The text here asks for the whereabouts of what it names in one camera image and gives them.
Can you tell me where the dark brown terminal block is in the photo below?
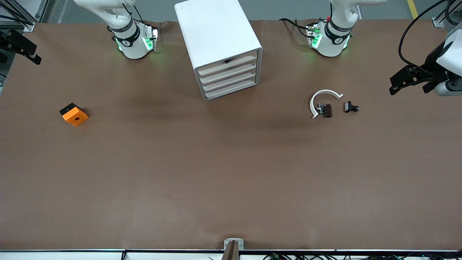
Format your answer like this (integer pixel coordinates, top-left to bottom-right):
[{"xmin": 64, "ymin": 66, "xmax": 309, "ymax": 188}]
[{"xmin": 316, "ymin": 103, "xmax": 333, "ymax": 118}]

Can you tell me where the brown table cover sheet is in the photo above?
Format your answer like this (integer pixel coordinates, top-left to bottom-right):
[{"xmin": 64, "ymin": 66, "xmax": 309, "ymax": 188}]
[{"xmin": 0, "ymin": 20, "xmax": 462, "ymax": 251}]

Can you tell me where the orange and black box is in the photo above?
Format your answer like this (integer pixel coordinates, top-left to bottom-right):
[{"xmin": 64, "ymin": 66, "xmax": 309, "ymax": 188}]
[{"xmin": 60, "ymin": 103, "xmax": 89, "ymax": 127}]

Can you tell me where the white curved plastic piece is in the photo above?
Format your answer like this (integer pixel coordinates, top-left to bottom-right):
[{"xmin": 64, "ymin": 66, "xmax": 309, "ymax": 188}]
[{"xmin": 310, "ymin": 89, "xmax": 343, "ymax": 119}]

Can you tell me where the white table edge rail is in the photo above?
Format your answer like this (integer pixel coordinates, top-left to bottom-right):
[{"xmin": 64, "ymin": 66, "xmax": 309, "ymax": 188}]
[{"xmin": 0, "ymin": 249, "xmax": 462, "ymax": 260}]

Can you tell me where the black arm base cable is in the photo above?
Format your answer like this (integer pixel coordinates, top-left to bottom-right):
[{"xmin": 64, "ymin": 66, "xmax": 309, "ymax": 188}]
[{"xmin": 279, "ymin": 18, "xmax": 313, "ymax": 38}]

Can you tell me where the brown camera post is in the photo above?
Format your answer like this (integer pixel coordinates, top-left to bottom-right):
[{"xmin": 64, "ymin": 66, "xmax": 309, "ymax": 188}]
[{"xmin": 222, "ymin": 241, "xmax": 240, "ymax": 260}]

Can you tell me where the aluminium frame post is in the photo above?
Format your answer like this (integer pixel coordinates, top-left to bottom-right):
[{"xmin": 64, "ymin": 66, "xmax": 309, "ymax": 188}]
[
  {"xmin": 432, "ymin": 0, "xmax": 462, "ymax": 29},
  {"xmin": 0, "ymin": 0, "xmax": 55, "ymax": 31}
]

